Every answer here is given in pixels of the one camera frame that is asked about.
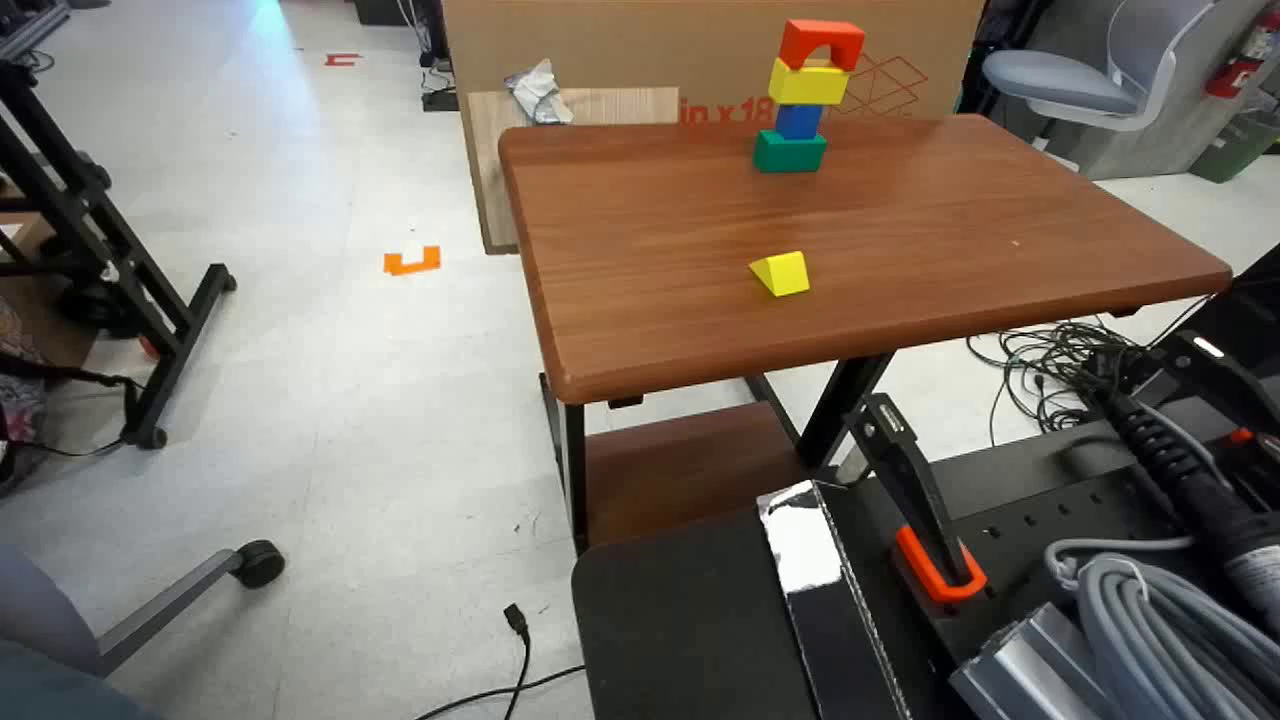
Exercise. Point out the blue cube block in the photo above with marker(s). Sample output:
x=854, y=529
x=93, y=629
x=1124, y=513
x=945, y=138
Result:
x=796, y=121

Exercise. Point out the yellow rectangular block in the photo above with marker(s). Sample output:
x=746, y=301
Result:
x=806, y=87

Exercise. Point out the red arch block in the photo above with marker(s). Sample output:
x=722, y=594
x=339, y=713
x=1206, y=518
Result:
x=803, y=36

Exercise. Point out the brown wooden table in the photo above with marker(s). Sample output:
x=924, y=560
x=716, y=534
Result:
x=576, y=465

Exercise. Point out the yellow wedge block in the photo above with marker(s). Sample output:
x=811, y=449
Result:
x=787, y=278

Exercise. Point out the shiny metal plate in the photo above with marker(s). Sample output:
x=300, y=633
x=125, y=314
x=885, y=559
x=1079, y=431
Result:
x=803, y=540

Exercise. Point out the green block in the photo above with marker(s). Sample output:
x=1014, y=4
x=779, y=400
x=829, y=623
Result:
x=787, y=157

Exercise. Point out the orange U-shaped floor piece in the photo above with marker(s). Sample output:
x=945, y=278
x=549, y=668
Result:
x=395, y=267

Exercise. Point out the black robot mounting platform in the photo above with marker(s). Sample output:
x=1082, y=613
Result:
x=693, y=625

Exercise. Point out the crumpled white plastic bag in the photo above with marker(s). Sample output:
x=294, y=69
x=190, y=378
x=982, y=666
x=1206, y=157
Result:
x=540, y=92

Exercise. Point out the large cardboard box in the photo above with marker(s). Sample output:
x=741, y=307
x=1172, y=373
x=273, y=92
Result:
x=643, y=45

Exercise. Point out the black metal stand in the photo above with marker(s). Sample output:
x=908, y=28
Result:
x=174, y=358

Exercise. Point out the pale blue office chair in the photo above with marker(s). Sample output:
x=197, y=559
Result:
x=1065, y=81

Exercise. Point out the grey office chair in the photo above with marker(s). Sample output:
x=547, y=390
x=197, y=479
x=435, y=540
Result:
x=174, y=601

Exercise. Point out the green plastic bin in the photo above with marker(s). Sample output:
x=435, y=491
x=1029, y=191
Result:
x=1234, y=148

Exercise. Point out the red fire extinguisher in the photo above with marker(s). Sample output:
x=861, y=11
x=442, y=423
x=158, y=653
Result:
x=1240, y=63

